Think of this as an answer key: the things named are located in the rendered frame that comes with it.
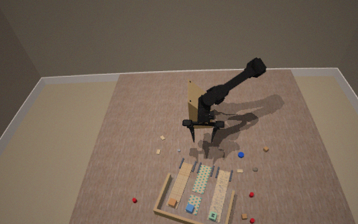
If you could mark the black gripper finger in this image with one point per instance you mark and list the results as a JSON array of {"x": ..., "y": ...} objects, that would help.
[
  {"x": 214, "y": 132},
  {"x": 192, "y": 132}
]

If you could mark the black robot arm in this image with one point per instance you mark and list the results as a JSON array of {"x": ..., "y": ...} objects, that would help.
[{"x": 217, "y": 94}]

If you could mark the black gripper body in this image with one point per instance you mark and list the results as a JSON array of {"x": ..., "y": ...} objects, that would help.
[{"x": 190, "y": 123}]

